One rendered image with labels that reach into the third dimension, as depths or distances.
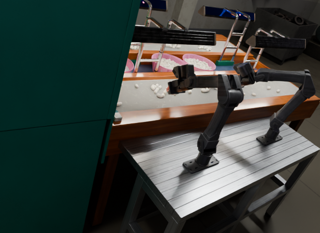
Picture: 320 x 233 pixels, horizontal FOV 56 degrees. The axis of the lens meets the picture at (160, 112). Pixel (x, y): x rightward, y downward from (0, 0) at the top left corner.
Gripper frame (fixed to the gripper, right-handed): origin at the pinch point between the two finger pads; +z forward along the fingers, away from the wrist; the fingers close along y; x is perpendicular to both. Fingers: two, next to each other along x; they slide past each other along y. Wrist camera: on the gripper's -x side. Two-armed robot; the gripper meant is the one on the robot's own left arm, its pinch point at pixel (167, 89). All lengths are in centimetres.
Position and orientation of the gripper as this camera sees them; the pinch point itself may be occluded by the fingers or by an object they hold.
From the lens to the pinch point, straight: 168.8
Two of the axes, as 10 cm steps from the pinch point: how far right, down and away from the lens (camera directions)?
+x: 1.2, 9.9, -0.2
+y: -8.2, 0.9, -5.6
